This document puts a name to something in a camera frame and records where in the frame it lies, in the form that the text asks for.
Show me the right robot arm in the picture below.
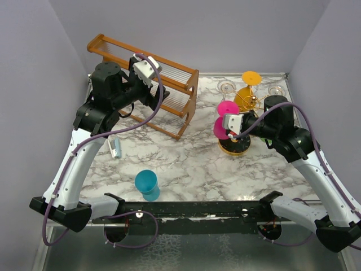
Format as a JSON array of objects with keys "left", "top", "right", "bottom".
[{"left": 231, "top": 95, "right": 360, "bottom": 252}]

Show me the blue plastic wine glass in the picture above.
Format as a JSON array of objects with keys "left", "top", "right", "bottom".
[{"left": 135, "top": 169, "right": 160, "bottom": 202}]

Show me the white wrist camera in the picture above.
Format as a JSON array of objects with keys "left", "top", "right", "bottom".
[
  {"left": 222, "top": 113, "right": 244, "bottom": 136},
  {"left": 133, "top": 54, "right": 162, "bottom": 88}
]

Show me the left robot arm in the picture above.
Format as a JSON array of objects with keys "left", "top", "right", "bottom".
[{"left": 29, "top": 53, "right": 169, "bottom": 232}]

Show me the yellow plastic wine glass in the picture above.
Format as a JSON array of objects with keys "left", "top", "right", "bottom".
[{"left": 234, "top": 71, "right": 262, "bottom": 112}]

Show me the pink plastic wine glass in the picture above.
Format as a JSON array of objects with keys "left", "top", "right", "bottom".
[{"left": 213, "top": 100, "right": 239, "bottom": 140}]

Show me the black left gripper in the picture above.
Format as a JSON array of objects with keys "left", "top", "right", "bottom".
[{"left": 112, "top": 58, "right": 170, "bottom": 110}]

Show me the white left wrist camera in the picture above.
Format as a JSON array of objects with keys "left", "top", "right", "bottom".
[{"left": 133, "top": 54, "right": 162, "bottom": 88}]

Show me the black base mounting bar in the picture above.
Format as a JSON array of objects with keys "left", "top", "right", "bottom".
[{"left": 93, "top": 197, "right": 294, "bottom": 235}]

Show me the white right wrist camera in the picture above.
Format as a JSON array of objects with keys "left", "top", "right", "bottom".
[{"left": 222, "top": 113, "right": 244, "bottom": 136}]

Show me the clear wine glass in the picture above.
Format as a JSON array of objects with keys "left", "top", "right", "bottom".
[
  {"left": 268, "top": 85, "right": 285, "bottom": 96},
  {"left": 217, "top": 80, "right": 236, "bottom": 102}
]

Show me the gold wire wine glass rack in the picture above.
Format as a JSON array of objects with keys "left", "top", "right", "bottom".
[{"left": 218, "top": 90, "right": 267, "bottom": 156}]

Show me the wooden two-tier shelf rack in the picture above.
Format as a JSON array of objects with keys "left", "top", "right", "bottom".
[{"left": 87, "top": 34, "right": 199, "bottom": 141}]

